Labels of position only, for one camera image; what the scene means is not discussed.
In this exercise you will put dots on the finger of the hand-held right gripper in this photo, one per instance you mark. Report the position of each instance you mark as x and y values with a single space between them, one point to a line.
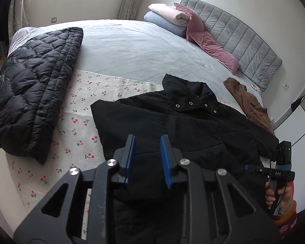
255 169

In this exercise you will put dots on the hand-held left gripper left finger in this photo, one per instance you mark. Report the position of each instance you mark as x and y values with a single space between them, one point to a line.
130 157

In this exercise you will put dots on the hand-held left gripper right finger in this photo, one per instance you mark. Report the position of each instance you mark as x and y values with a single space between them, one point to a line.
165 160

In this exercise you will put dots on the black jacket with snap buttons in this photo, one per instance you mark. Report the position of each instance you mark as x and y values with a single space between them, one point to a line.
193 137

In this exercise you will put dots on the person's right forearm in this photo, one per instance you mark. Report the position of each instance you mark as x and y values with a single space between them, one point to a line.
288 222

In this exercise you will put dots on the person's right hand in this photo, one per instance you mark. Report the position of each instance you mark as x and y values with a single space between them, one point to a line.
270 194

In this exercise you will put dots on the brown garment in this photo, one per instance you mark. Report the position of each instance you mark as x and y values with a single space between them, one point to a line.
251 105

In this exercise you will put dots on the cherry print blanket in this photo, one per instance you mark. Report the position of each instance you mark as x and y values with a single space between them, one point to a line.
76 122

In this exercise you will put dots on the small orange phone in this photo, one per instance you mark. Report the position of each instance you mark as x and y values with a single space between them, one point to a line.
255 87

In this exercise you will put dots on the bed with light blue sheet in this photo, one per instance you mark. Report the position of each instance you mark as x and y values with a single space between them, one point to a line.
147 53

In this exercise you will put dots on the black quilted down coat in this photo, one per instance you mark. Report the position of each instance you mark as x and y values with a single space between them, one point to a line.
33 89

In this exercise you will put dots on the pink velvet pillow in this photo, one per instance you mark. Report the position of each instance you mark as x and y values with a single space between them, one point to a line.
190 20
214 49

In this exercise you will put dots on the grey padded headboard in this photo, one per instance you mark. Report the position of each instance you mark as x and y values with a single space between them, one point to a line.
233 38

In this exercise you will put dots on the folded light blue blanket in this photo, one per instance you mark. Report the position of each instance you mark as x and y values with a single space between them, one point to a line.
162 24

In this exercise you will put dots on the folded pale pink blanket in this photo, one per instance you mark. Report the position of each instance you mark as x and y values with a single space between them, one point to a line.
169 14

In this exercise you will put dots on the sheer white curtain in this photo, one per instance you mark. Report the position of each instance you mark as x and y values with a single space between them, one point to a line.
19 3

